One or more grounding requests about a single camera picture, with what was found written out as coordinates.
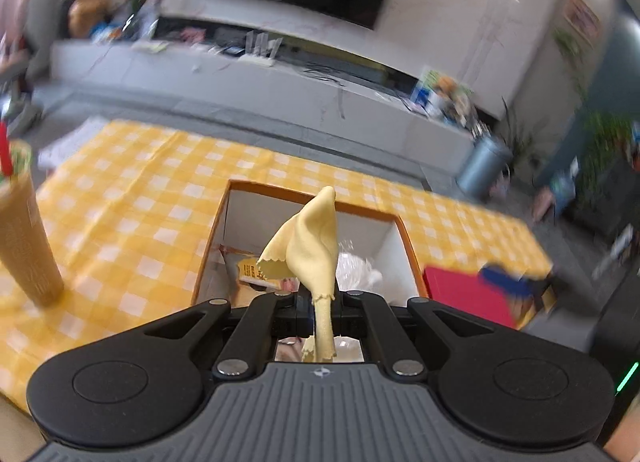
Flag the grey metal trash can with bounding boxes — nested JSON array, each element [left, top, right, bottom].
[[456, 134, 513, 200]]

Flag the white wifi router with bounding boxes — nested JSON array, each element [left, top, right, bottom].
[[239, 31, 283, 68]]

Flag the white paper sheets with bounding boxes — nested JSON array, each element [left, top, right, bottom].
[[37, 116, 110, 170]]

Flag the pink small heater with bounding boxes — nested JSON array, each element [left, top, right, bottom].
[[532, 187, 555, 222]]

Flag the white marble tv console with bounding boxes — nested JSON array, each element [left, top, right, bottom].
[[51, 40, 473, 174]]

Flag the teddy bear figurine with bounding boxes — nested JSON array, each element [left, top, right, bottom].
[[434, 75, 469, 116]]

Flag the yellow checkered tablecloth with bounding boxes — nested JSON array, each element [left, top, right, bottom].
[[1, 121, 551, 408]]

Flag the orange cardboard storage box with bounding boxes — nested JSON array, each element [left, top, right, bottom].
[[191, 179, 430, 362]]

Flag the framed wall picture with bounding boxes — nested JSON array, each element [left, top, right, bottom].
[[563, 0, 601, 45]]

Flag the potted floor plant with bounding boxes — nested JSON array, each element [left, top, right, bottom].
[[500, 99, 547, 176]]

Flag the gold round vase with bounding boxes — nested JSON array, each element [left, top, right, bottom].
[[68, 0, 111, 38]]

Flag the red cube box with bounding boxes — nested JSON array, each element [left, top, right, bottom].
[[423, 267, 516, 329]]

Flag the clear plastic bag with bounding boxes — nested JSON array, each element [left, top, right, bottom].
[[335, 240, 383, 292]]

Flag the silver wet wipes pack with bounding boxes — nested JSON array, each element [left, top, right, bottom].
[[236, 256, 282, 292]]

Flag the milk tea plastic cup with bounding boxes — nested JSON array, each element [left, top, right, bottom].
[[1, 140, 64, 307]]

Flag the yellow microfiber cloth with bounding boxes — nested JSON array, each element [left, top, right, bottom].
[[257, 186, 338, 362]]

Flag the trailing green ivy plant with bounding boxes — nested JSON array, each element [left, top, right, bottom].
[[577, 112, 632, 196]]

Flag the red drinking straw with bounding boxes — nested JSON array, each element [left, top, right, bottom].
[[0, 122, 14, 177]]

